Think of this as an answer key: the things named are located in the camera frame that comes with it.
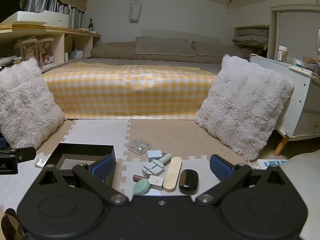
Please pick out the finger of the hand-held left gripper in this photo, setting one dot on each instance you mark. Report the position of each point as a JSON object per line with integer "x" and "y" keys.
{"x": 2, "y": 143}
{"x": 25, "y": 154}

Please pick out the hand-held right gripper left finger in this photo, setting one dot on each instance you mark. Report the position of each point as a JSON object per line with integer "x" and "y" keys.
{"x": 102, "y": 167}

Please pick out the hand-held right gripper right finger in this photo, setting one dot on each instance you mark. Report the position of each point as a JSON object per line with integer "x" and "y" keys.
{"x": 220, "y": 166}

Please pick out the black cardboard box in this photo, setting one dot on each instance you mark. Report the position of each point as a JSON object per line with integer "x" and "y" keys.
{"x": 82, "y": 148}

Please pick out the glossy black case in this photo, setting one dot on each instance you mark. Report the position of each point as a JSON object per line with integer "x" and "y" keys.
{"x": 188, "y": 181}

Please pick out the brown lipstick tube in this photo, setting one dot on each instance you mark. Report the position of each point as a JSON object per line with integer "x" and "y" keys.
{"x": 140, "y": 177}

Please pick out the clear plastic screw case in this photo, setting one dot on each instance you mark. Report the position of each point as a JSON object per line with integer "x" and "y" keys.
{"x": 139, "y": 145}

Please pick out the green round compact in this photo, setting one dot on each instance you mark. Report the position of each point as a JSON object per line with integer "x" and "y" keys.
{"x": 141, "y": 187}

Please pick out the grey watch link remover tool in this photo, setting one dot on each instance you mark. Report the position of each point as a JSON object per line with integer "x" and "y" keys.
{"x": 152, "y": 170}

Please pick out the green and white bottle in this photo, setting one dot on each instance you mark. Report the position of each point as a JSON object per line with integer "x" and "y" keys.
{"x": 154, "y": 155}

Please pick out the small white wooden block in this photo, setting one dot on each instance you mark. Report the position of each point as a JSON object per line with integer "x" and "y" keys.
{"x": 157, "y": 182}

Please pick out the white satin ribbon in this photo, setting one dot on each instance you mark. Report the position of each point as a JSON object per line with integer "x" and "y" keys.
{"x": 40, "y": 162}

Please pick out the fluffy white cushion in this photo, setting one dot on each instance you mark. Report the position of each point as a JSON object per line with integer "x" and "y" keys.
{"x": 27, "y": 102}
{"x": 245, "y": 105}

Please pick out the white power strip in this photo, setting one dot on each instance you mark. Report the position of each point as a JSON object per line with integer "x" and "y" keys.
{"x": 272, "y": 163}

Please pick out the argyle patterned cloth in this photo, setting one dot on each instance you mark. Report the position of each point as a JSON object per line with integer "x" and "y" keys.
{"x": 10, "y": 226}

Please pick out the foam puzzle mat tiles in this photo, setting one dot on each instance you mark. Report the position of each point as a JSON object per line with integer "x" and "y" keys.
{"x": 162, "y": 132}

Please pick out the yellow checkered bed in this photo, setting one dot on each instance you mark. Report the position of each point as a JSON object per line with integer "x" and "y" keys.
{"x": 125, "y": 92}

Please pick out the rolled white paper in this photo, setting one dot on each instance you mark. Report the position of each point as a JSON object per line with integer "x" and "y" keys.
{"x": 10, "y": 61}

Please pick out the light grey cloth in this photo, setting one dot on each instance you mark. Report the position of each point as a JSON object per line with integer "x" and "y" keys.
{"x": 307, "y": 180}

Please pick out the clear doll display case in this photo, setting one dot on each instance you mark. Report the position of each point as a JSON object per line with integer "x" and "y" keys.
{"x": 27, "y": 51}
{"x": 46, "y": 52}

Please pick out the white cabinet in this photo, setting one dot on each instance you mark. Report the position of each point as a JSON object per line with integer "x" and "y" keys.
{"x": 302, "y": 105}

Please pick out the tissue box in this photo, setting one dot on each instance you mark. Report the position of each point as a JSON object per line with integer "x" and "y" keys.
{"x": 76, "y": 54}

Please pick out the wooden shelf unit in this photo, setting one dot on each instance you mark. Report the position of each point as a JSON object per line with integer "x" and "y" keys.
{"x": 58, "y": 45}

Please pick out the brown bed pillow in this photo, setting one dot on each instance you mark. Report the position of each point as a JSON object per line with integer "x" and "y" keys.
{"x": 165, "y": 46}
{"x": 217, "y": 52}

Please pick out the grey bed mattress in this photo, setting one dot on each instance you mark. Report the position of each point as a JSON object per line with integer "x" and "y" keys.
{"x": 150, "y": 61}

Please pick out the flat white box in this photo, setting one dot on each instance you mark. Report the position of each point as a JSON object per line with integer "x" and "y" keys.
{"x": 22, "y": 17}

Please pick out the white headboard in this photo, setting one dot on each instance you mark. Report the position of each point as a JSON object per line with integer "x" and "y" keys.
{"x": 205, "y": 38}

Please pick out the jar with white lid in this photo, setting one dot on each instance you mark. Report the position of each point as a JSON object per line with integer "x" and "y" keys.
{"x": 282, "y": 53}

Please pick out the folded grey blankets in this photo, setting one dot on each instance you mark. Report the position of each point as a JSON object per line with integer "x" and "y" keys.
{"x": 252, "y": 36}

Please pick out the white shoe box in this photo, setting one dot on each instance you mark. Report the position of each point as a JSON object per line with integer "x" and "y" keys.
{"x": 57, "y": 20}

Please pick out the green glass bottle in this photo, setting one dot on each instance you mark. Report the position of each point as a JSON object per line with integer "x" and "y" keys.
{"x": 91, "y": 25}

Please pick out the silver curtain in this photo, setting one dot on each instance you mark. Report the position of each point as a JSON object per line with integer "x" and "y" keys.
{"x": 72, "y": 17}

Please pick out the white slatted door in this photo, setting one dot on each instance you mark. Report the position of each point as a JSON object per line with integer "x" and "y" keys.
{"x": 297, "y": 30}

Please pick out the small wooden wall shelf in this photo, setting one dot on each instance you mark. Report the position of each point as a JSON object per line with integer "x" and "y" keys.
{"x": 250, "y": 26}

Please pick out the white hanging wall pouch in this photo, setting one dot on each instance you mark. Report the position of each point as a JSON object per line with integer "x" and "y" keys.
{"x": 135, "y": 10}

